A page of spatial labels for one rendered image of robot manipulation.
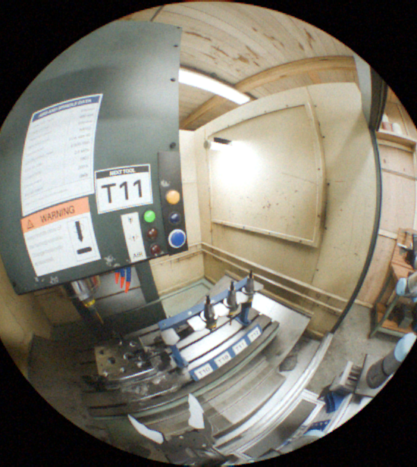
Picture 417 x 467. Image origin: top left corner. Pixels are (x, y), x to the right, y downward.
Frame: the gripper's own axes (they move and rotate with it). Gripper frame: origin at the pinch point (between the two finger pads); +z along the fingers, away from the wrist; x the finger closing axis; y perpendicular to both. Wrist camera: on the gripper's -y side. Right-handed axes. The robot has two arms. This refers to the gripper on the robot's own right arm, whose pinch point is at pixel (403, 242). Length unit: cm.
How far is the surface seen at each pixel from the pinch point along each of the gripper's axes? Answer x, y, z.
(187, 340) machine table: -122, 40, -59
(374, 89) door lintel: -36, -60, -45
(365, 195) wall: -39.6, -26.2, -8.9
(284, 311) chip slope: -84, 51, -4
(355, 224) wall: -45.7, -12.0, -7.8
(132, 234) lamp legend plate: -96, -26, -76
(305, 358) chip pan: -57, 72, -28
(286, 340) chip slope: -75, 60, -23
